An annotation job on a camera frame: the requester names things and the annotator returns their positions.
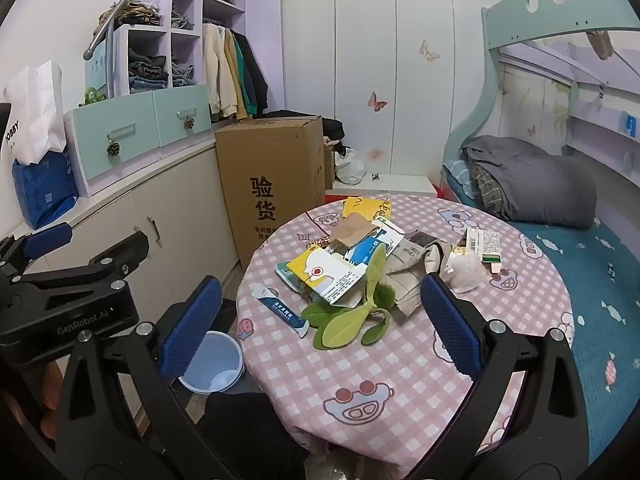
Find green plush leaf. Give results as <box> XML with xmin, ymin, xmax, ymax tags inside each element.
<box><xmin>301</xmin><ymin>247</ymin><xmax>393</xmax><ymax>351</ymax></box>

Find grey blanket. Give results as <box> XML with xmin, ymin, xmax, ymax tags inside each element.
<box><xmin>460</xmin><ymin>135</ymin><xmax>598</xmax><ymax>231</ymax></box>

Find curved metal pole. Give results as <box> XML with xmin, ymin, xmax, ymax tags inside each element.
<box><xmin>82</xmin><ymin>0</ymin><xmax>176</xmax><ymax>61</ymax></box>

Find red storage box white lid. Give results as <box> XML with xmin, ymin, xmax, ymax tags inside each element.
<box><xmin>324</xmin><ymin>174</ymin><xmax>443</xmax><ymax>207</ymax></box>

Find white paper bag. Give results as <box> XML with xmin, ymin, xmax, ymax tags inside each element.
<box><xmin>0</xmin><ymin>60</ymin><xmax>68</xmax><ymax>166</ymax></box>

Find crumpled clear plastic bag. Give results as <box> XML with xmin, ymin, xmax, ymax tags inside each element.
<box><xmin>442</xmin><ymin>250</ymin><xmax>488</xmax><ymax>293</ymax></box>

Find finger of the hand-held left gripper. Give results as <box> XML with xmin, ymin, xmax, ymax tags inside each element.
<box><xmin>20</xmin><ymin>230</ymin><xmax>151</xmax><ymax>291</ymax></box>
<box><xmin>0</xmin><ymin>222</ymin><xmax>73</xmax><ymax>281</ymax></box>

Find black clothes heap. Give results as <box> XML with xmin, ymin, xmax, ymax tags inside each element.
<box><xmin>320</xmin><ymin>116</ymin><xmax>347</xmax><ymax>156</ymax></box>

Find teal candy print mattress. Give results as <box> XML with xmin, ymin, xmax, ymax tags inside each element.
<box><xmin>442</xmin><ymin>160</ymin><xmax>640</xmax><ymax>466</ymax></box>

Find white medicine box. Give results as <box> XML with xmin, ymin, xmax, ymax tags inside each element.
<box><xmin>465</xmin><ymin>227</ymin><xmax>503</xmax><ymax>273</ymax></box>

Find blue shopping bag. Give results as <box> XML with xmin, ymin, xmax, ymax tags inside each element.
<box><xmin>12</xmin><ymin>145</ymin><xmax>80</xmax><ymax>231</ymax></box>

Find blue plaid pillow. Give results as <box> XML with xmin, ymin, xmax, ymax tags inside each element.
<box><xmin>442</xmin><ymin>159</ymin><xmax>481</xmax><ymax>202</ymax></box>

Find person's left hand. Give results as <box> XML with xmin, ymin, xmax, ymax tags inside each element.
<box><xmin>37</xmin><ymin>360</ymin><xmax>68</xmax><ymax>441</ymax></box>

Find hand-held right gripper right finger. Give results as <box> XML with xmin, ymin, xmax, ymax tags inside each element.
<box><xmin>392</xmin><ymin>274</ymin><xmax>591</xmax><ymax>480</ymax></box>

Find dark jeans pile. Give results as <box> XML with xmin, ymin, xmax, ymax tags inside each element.
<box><xmin>127</xmin><ymin>47</ymin><xmax>171</xmax><ymax>93</ymax></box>

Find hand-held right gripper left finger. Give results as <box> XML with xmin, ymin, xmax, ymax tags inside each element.
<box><xmin>52</xmin><ymin>275</ymin><xmax>311</xmax><ymax>480</ymax></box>

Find pale blue plastic waste bin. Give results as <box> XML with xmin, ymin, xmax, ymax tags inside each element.
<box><xmin>177</xmin><ymin>331</ymin><xmax>247</xmax><ymax>395</ymax></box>

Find white wardrobe doors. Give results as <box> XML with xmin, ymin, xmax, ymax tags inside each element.
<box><xmin>280</xmin><ymin>0</ymin><xmax>501</xmax><ymax>196</ymax></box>

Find white blue carton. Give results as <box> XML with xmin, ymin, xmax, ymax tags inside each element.
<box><xmin>350</xmin><ymin>217</ymin><xmax>406</xmax><ymax>268</ymax></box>

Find round table pink checked tablecloth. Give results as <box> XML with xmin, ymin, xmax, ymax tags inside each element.
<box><xmin>235</xmin><ymin>195</ymin><xmax>573</xmax><ymax>461</ymax></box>

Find lilac bedside shelf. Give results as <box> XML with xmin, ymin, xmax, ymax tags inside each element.
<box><xmin>565</xmin><ymin>40</ymin><xmax>640</xmax><ymax>181</ymax></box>

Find brown paper piece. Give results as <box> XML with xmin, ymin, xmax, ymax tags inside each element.
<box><xmin>330</xmin><ymin>212</ymin><xmax>381</xmax><ymax>248</ymax></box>

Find mint bunk bed frame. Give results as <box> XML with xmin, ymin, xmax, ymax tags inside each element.
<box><xmin>442</xmin><ymin>0</ymin><xmax>640</xmax><ymax>201</ymax></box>

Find yellow mailer bag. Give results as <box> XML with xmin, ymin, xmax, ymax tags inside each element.
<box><xmin>341</xmin><ymin>197</ymin><xmax>393</xmax><ymax>223</ymax></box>

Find mint green drawer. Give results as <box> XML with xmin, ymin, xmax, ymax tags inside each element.
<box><xmin>152</xmin><ymin>84</ymin><xmax>211</xmax><ymax>150</ymax></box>
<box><xmin>64</xmin><ymin>91</ymin><xmax>162</xmax><ymax>198</ymax></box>

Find yellow white flattened carton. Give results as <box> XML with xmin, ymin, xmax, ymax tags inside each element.
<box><xmin>275</xmin><ymin>242</ymin><xmax>368</xmax><ymax>306</ymax></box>

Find cream hanging jacket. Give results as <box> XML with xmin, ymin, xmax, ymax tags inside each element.
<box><xmin>202</xmin><ymin>24</ymin><xmax>238</xmax><ymax>121</ymax></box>

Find green hanging garment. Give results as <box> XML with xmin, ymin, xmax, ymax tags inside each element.
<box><xmin>234</xmin><ymin>32</ymin><xmax>257</xmax><ymax>111</ymax></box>

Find white plastic bag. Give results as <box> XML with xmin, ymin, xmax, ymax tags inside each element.
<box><xmin>335</xmin><ymin>147</ymin><xmax>368</xmax><ymax>186</ymax></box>

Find tan hanging garment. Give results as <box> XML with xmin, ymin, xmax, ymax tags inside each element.
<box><xmin>225</xmin><ymin>27</ymin><xmax>251</xmax><ymax>122</ymax></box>

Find black hanging garment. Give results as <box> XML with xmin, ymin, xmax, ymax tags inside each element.
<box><xmin>240</xmin><ymin>32</ymin><xmax>271</xmax><ymax>116</ymax></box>

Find white blue sachet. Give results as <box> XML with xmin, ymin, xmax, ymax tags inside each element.
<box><xmin>251</xmin><ymin>282</ymin><xmax>311</xmax><ymax>341</ymax></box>

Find tall brown cardboard box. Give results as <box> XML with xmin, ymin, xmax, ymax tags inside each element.
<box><xmin>214</xmin><ymin>115</ymin><xmax>326</xmax><ymax>271</ymax></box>

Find brown folded clothes pile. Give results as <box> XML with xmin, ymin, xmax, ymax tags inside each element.
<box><xmin>97</xmin><ymin>2</ymin><xmax>163</xmax><ymax>28</ymax></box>

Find beige low cabinet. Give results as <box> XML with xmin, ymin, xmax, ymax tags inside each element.
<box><xmin>30</xmin><ymin>135</ymin><xmax>241</xmax><ymax>411</ymax></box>

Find grey paper packaging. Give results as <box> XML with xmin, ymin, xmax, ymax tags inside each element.
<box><xmin>387</xmin><ymin>230</ymin><xmax>453</xmax><ymax>318</ymax></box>

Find lilac white shelf unit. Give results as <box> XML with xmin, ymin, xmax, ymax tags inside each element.
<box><xmin>107</xmin><ymin>0</ymin><xmax>248</xmax><ymax>100</ymax></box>

